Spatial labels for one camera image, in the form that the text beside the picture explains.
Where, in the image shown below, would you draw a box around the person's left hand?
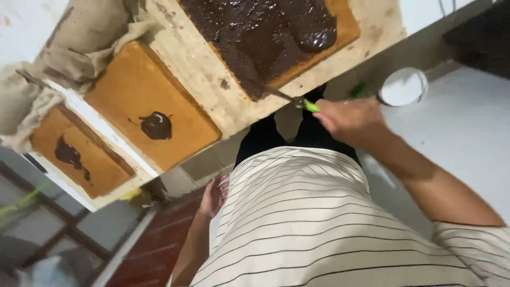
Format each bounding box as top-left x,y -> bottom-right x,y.
198,175 -> 230,219

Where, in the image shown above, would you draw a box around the person's right hand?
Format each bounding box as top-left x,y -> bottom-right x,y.
312,97 -> 390,149

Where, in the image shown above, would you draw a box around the green handled palette knife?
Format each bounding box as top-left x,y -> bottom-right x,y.
255,85 -> 322,113

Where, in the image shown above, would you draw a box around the small green object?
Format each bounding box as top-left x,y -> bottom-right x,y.
350,82 -> 368,99

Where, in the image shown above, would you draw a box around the black trousers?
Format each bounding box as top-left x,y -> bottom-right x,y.
233,85 -> 362,169

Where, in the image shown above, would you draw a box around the sponge cake sheet chocolate covered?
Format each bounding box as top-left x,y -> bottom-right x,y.
177,0 -> 362,102

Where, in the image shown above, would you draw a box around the round chocolate dollop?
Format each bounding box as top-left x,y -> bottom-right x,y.
127,111 -> 173,141

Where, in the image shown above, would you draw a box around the dark chocolate spread layer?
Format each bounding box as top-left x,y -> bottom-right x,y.
178,0 -> 338,101

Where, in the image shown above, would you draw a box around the cream striped shirt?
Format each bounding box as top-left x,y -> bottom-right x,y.
190,146 -> 510,287

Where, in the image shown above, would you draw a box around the stained beige baking paper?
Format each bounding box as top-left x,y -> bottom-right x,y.
143,0 -> 408,140

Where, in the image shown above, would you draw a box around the small sponge cake sheet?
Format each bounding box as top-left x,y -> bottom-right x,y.
29,104 -> 136,200

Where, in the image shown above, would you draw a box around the large sponge cake sheet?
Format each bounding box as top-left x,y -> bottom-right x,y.
83,40 -> 222,172

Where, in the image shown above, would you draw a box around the long chocolate smear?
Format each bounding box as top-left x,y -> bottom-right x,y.
54,135 -> 92,183

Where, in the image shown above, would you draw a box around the crumpled beige cloth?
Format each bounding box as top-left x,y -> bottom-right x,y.
0,0 -> 160,154

